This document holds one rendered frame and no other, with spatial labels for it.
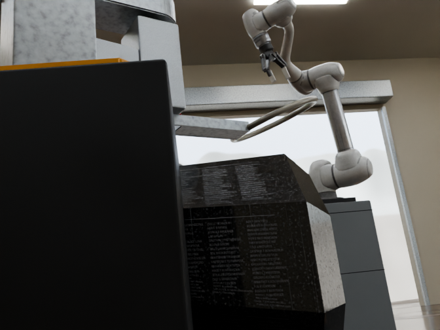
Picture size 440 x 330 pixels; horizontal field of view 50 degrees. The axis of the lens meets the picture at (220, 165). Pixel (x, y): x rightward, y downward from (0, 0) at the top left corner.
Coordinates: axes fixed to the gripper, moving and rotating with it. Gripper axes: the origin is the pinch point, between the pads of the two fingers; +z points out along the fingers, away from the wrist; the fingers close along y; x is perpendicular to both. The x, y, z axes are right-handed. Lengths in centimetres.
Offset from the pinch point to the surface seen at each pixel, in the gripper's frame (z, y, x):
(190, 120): 9, 73, -2
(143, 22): -37, 77, 3
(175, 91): -3, 77, 3
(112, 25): -46, 80, -14
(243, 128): 21, 47, 2
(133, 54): -24, 88, 0
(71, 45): -1, 151, 56
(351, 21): -109, -438, -150
